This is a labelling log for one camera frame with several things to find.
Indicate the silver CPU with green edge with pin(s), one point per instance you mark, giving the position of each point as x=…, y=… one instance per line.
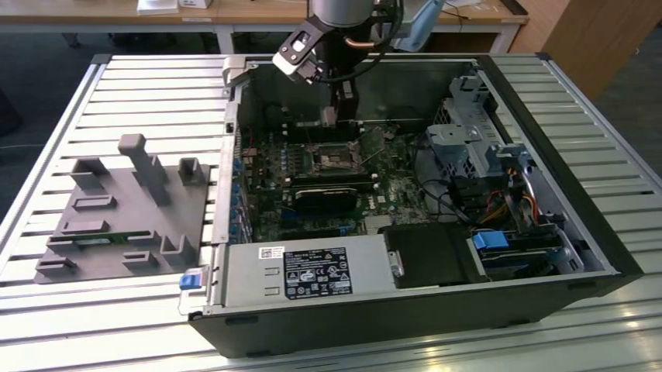
x=329, y=117

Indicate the CPU socket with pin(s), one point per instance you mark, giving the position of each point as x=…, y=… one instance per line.
x=335, y=159

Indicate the pale blue teach pendant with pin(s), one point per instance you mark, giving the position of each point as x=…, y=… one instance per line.
x=421, y=23

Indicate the silver metal drive cage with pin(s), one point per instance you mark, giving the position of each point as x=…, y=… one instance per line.
x=455, y=155

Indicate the white box black print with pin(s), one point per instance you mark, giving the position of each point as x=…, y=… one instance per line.
x=194, y=4

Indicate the black graphics card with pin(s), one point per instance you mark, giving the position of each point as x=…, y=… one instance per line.
x=326, y=201

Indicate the green motherboard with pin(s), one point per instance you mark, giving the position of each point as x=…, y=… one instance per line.
x=398, y=201

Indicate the white cardboard box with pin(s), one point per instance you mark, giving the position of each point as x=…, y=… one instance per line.
x=155, y=7

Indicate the silver chipset heatsink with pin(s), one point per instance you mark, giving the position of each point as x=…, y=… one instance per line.
x=378, y=224

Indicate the wooden cabinet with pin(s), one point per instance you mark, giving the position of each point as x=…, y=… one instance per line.
x=594, y=38

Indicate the black plastic shroud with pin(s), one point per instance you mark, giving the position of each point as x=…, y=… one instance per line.
x=429, y=255

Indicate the hard disk in blue carrier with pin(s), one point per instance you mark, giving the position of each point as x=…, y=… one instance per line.
x=492, y=240

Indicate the wooden desk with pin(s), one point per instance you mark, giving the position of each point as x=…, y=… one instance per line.
x=78, y=19

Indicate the silver power supply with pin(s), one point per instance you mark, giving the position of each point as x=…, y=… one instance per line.
x=249, y=271

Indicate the grey parts rack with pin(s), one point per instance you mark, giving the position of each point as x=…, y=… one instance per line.
x=134, y=217

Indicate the green RAM stick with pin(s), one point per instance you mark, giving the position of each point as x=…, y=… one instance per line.
x=119, y=236

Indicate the blue plastic latch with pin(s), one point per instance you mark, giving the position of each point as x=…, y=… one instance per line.
x=189, y=282

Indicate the black PC case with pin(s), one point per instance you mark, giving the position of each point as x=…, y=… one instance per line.
x=362, y=329

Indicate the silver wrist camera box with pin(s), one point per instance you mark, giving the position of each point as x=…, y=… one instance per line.
x=297, y=46

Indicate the grey disk bay frame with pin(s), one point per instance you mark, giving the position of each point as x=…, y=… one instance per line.
x=538, y=186

